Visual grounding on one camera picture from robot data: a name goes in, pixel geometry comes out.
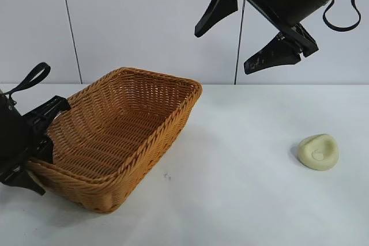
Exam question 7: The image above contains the brown woven wicker basket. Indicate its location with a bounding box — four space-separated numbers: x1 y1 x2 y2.
27 66 204 214

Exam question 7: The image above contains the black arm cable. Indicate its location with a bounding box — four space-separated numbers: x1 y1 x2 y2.
1 62 51 104
322 0 362 32

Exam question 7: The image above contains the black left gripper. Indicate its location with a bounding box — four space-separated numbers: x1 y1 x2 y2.
0 95 72 196

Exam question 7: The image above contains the pale yellow egg yolk pastry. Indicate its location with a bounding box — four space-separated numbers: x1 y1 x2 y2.
297 133 338 171

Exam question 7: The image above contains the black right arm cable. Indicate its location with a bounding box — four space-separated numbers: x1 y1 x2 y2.
322 0 362 32

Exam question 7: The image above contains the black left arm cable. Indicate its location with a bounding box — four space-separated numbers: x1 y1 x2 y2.
1 62 51 104

